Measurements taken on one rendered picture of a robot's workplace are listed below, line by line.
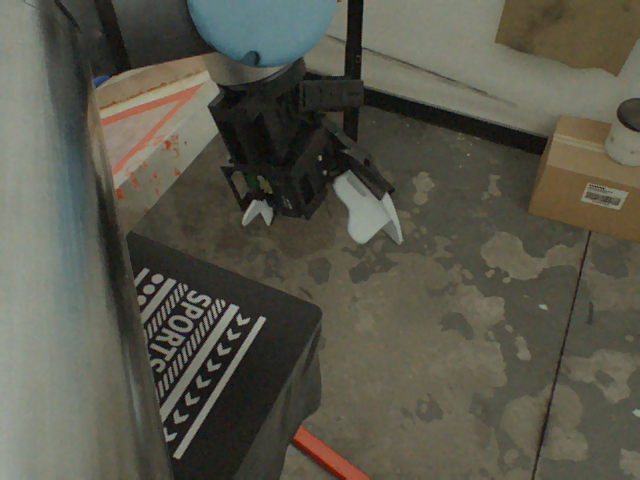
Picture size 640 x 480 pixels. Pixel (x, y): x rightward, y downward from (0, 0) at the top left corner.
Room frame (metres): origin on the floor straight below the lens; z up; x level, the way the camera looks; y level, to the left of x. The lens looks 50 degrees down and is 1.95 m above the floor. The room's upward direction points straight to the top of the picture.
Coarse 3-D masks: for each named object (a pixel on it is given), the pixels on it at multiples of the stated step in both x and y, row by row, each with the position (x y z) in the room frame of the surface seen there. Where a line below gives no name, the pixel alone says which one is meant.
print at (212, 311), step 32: (160, 288) 0.68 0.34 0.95; (192, 288) 0.68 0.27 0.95; (160, 320) 0.61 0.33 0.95; (192, 320) 0.61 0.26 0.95; (224, 320) 0.61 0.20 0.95; (256, 320) 0.61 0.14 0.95; (160, 352) 0.54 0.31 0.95; (192, 352) 0.54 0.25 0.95; (224, 352) 0.54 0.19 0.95; (160, 384) 0.47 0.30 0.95; (192, 384) 0.47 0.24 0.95; (224, 384) 0.47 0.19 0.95; (192, 416) 0.41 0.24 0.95
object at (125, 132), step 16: (176, 96) 0.70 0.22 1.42; (128, 112) 0.75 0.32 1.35; (144, 112) 0.70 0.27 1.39; (160, 112) 0.66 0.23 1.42; (112, 128) 0.71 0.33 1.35; (128, 128) 0.66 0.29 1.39; (144, 128) 0.63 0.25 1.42; (112, 144) 0.63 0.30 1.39; (128, 144) 0.59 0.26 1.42; (112, 160) 0.56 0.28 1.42
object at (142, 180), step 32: (160, 64) 0.79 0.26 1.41; (192, 64) 0.77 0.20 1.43; (128, 96) 0.83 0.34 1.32; (192, 96) 0.54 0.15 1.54; (160, 128) 0.48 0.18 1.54; (192, 128) 0.48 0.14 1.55; (128, 160) 0.44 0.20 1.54; (160, 160) 0.43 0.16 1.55; (192, 160) 0.45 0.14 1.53; (128, 192) 0.38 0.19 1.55; (160, 192) 0.40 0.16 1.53; (128, 224) 0.36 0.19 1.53
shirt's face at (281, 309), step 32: (160, 256) 0.77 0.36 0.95; (224, 288) 0.68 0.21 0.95; (256, 288) 0.68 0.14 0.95; (288, 320) 0.61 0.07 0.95; (256, 352) 0.54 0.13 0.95; (288, 352) 0.54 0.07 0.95; (256, 384) 0.47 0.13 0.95; (224, 416) 0.41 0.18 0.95; (256, 416) 0.41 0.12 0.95; (192, 448) 0.36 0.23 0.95; (224, 448) 0.36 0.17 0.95
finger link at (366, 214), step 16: (352, 176) 0.37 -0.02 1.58; (336, 192) 0.35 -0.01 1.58; (352, 192) 0.36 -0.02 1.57; (368, 192) 0.36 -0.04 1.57; (352, 208) 0.34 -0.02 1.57; (368, 208) 0.35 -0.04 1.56; (384, 208) 0.35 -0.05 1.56; (352, 224) 0.33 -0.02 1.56; (368, 224) 0.34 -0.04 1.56; (384, 224) 0.35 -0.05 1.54; (400, 240) 0.35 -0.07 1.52
